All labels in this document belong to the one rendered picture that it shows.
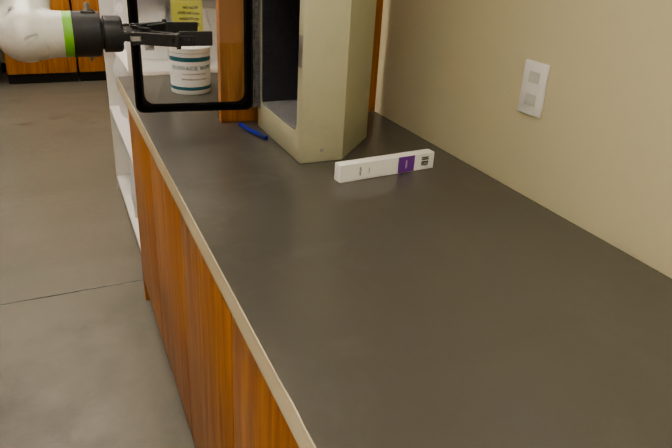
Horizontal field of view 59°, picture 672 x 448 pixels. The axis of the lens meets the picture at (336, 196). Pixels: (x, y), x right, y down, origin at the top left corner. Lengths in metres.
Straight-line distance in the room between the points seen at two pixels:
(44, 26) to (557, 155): 1.06
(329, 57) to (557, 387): 0.86
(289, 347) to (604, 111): 0.75
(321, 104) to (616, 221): 0.67
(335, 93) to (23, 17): 0.65
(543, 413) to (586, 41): 0.74
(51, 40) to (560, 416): 1.10
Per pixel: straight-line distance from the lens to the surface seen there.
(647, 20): 1.19
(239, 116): 1.72
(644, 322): 1.01
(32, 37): 1.33
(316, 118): 1.39
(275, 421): 0.93
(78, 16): 1.35
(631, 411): 0.83
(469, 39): 1.54
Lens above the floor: 1.44
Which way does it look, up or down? 24 degrees down
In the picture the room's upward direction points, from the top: 3 degrees clockwise
